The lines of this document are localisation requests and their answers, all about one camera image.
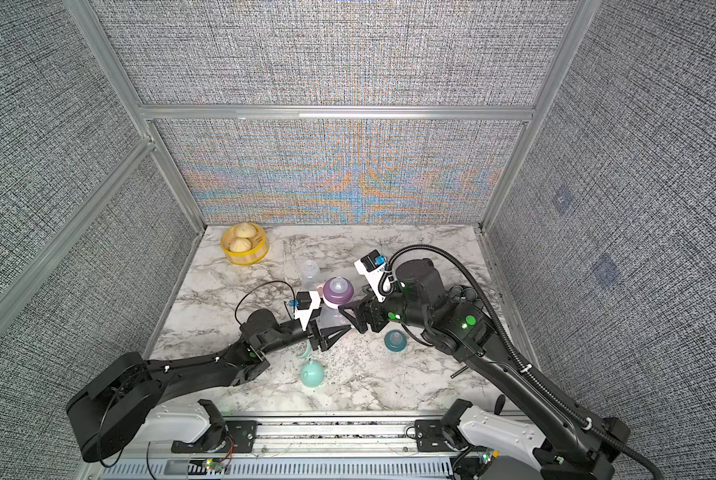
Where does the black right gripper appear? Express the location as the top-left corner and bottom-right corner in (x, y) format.
(342, 282), (440, 337)

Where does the purple nipple collar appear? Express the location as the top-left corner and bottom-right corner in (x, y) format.
(323, 277), (355, 308)

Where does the clear bottle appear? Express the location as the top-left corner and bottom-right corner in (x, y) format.
(317, 300), (351, 329)
(301, 260), (322, 291)

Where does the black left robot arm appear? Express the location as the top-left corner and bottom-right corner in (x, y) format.
(66, 309), (352, 463)

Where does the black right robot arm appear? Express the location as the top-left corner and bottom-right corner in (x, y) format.
(340, 245), (631, 479)

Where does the mint cap left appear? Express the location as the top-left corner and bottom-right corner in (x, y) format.
(300, 359), (325, 388)

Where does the teal nipple collar upper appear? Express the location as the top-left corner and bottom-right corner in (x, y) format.
(384, 330), (408, 353)

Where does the patterned small bowl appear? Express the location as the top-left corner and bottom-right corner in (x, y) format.
(450, 285), (484, 309)

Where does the yellow bamboo steamer basket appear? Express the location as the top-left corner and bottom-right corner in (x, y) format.
(220, 222), (270, 266)

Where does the lower steamed bun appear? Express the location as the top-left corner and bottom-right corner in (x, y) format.
(229, 237), (253, 253)

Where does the steamed bun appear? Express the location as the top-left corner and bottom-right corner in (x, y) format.
(229, 237), (253, 253)
(234, 222), (257, 239)

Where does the upper steamed bun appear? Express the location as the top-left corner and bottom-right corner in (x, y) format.
(234, 222), (257, 239)

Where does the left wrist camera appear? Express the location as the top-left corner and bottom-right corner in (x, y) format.
(292, 290), (322, 331)

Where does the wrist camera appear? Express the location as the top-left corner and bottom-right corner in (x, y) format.
(354, 250), (392, 302)
(292, 290), (322, 331)

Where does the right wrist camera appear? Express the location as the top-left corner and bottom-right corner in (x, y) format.
(354, 250), (392, 302)

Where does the left camera black cable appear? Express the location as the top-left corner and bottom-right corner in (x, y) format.
(234, 280), (299, 328)

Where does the aluminium front rail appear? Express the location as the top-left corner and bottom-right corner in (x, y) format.
(74, 413), (581, 480)

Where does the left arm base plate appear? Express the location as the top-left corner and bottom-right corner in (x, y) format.
(171, 420), (258, 454)

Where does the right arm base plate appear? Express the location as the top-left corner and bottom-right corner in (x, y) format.
(414, 419), (503, 466)

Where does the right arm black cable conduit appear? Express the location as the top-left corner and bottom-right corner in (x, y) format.
(387, 244), (665, 480)

